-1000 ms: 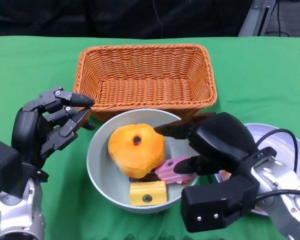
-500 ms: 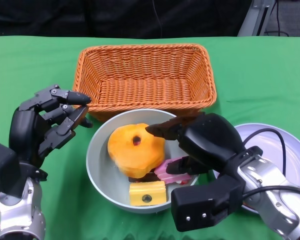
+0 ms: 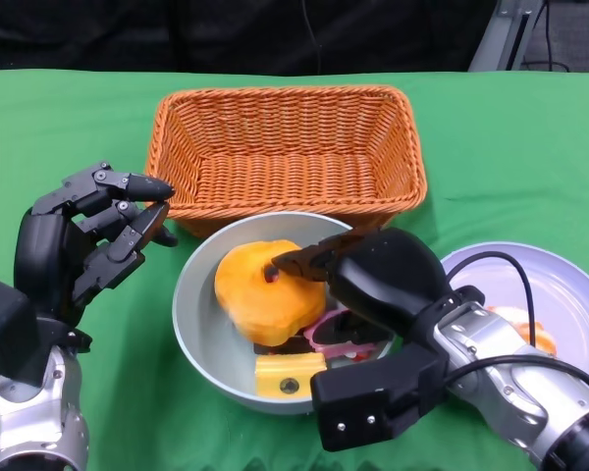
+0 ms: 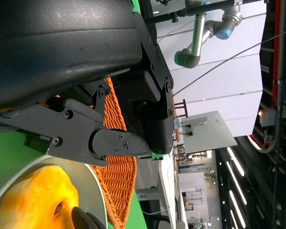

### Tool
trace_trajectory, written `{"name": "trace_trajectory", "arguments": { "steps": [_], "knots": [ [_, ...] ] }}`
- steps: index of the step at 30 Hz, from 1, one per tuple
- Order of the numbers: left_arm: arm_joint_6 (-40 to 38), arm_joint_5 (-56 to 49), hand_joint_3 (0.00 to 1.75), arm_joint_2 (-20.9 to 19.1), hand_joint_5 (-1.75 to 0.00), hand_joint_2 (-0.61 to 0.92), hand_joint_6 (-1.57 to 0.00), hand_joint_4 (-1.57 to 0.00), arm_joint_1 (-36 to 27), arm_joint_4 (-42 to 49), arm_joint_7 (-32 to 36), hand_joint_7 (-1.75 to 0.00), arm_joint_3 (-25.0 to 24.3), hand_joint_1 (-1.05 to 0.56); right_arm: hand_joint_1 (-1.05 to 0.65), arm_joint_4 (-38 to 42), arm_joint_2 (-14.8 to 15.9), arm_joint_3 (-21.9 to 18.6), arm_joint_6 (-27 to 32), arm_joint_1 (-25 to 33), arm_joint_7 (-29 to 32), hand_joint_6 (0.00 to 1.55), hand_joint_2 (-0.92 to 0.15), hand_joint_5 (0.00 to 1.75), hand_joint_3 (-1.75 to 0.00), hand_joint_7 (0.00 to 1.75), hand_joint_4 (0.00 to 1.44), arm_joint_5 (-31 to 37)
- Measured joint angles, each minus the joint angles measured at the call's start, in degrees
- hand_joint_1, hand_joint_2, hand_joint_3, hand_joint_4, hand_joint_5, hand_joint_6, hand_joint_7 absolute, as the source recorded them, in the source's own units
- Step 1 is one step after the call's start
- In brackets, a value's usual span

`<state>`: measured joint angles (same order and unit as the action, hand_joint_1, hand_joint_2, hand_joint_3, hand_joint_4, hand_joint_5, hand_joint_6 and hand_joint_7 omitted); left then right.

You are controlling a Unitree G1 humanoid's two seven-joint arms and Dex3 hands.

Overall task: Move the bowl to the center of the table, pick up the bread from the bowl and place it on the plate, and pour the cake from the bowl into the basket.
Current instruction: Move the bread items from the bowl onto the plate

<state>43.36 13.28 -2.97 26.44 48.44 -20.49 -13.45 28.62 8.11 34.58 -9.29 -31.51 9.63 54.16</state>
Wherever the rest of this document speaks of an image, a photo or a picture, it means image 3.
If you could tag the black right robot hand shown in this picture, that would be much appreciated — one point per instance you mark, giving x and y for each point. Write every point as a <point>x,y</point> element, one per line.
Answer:
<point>388,275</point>

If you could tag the yellow layered toy cake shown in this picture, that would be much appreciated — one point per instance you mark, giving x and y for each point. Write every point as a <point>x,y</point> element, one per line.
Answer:
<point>284,365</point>

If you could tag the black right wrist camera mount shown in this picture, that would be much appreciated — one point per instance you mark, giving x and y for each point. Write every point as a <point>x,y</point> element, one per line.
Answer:
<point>373,402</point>

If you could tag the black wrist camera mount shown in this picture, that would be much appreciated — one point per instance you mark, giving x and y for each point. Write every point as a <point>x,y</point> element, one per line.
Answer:
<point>2,329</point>
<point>373,402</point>

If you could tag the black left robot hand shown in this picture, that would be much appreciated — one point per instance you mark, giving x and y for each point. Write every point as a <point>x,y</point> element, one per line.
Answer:
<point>44,255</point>

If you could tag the black backdrop curtain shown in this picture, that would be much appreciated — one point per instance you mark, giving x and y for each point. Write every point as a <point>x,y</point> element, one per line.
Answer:
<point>127,34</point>

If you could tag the grey metal frame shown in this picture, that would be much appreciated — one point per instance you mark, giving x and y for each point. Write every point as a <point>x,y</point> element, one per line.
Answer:
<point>498,34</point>

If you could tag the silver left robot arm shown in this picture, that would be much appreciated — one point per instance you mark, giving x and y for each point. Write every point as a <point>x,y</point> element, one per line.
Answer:
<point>34,422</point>

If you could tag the orange wicker basket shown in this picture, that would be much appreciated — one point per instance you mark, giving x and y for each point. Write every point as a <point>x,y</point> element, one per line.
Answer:
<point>284,162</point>

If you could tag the brown layered toy cake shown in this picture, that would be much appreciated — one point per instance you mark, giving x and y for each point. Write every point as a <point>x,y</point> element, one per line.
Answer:
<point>280,348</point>

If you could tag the grey bowl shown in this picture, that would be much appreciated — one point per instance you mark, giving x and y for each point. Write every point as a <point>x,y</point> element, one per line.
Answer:
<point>201,333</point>

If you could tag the white orange striped bread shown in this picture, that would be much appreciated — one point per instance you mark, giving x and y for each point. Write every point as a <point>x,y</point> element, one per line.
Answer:
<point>545,338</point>

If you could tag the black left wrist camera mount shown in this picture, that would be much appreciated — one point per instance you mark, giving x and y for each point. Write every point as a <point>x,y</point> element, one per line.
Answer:
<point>2,329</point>

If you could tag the lilac plate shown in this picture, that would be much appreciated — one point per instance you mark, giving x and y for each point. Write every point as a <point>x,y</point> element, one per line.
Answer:
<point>569,289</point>

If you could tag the pink layered toy cake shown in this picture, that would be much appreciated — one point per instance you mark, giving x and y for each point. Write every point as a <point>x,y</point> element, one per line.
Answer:
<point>346,349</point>

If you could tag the green tablecloth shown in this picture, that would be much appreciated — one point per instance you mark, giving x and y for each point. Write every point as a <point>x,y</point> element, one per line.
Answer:
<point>59,137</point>

